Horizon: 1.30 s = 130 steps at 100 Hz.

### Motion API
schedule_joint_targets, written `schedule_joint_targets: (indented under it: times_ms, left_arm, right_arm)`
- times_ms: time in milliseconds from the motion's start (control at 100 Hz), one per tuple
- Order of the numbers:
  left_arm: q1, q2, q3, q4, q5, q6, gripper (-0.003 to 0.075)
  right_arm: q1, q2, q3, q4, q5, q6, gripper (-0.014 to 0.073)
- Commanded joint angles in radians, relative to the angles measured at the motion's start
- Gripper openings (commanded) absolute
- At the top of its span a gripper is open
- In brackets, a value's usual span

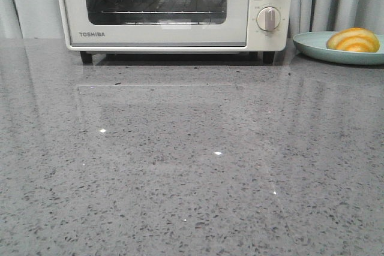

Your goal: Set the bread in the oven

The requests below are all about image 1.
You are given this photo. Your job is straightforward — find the white Toshiba toaster oven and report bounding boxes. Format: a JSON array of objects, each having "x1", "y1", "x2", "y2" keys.
[{"x1": 59, "y1": 0, "x2": 291, "y2": 64}]

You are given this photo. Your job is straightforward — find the grey curtain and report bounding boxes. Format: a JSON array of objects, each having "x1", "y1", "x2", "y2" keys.
[{"x1": 1, "y1": 0, "x2": 383, "y2": 38}]

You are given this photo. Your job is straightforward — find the orange striped croissant bread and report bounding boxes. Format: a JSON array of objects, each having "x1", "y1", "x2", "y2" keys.
[{"x1": 326, "y1": 28, "x2": 380, "y2": 53}]

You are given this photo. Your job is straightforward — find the teal green plate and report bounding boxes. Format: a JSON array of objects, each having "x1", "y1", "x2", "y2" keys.
[{"x1": 293, "y1": 31, "x2": 383, "y2": 65}]

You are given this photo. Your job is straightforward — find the lower oven control knob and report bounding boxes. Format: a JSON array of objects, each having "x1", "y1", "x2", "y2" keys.
[{"x1": 256, "y1": 7, "x2": 280, "y2": 32}]

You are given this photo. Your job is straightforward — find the metal wire oven rack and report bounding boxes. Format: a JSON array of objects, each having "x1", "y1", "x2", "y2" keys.
[{"x1": 88, "y1": 0, "x2": 227, "y2": 25}]

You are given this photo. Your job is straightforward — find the oven glass door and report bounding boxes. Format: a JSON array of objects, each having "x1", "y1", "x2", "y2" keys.
[{"x1": 59, "y1": 0, "x2": 251, "y2": 48}]

